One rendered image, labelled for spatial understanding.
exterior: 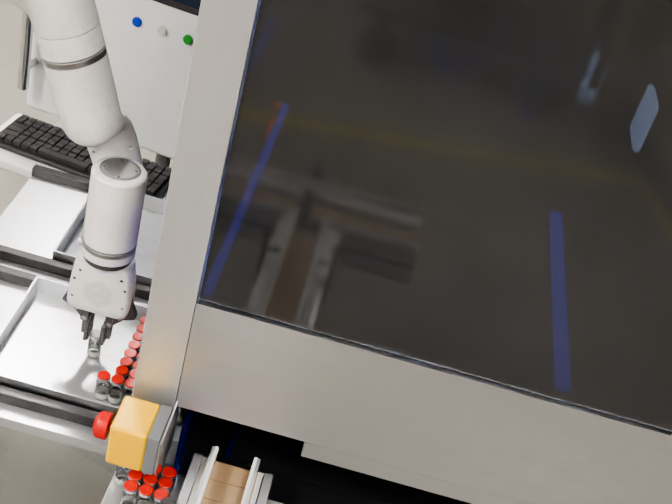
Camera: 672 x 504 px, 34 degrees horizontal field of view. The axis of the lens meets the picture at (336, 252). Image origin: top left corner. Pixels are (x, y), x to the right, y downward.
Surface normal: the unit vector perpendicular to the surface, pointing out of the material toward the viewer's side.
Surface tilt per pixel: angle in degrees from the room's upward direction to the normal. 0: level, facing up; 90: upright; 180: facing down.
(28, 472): 0
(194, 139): 90
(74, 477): 0
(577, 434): 90
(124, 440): 90
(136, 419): 0
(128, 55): 90
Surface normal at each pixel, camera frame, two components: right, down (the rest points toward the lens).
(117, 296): -0.07, 0.55
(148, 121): -0.27, 0.50
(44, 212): 0.23, -0.80
